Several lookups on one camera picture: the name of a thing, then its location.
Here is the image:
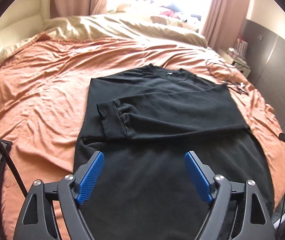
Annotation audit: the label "black sweatshirt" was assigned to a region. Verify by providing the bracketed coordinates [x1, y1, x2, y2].
[74, 65, 275, 239]

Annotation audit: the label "white bedside table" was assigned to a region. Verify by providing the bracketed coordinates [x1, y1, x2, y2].
[217, 49, 251, 78]

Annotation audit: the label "orange bed sheet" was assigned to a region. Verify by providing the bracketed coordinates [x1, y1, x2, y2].
[0, 35, 285, 213]

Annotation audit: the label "striped gift bag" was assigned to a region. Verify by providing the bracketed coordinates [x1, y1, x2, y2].
[234, 37, 248, 59]

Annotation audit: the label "pink curtain right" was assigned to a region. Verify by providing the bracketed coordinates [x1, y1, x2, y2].
[202, 0, 250, 51]

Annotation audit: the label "beige duvet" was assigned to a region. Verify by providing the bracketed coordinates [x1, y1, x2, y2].
[0, 15, 208, 57]

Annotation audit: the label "clutter on window sill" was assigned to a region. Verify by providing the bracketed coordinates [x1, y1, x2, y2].
[108, 0, 201, 32]

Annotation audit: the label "cream padded headboard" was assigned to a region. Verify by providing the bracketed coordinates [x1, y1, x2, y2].
[0, 0, 50, 54]

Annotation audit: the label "black cables on bed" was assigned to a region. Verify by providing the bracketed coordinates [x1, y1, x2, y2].
[205, 58, 250, 96]

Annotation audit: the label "black cable at left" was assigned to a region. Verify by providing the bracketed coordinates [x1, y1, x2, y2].
[0, 120, 29, 198]

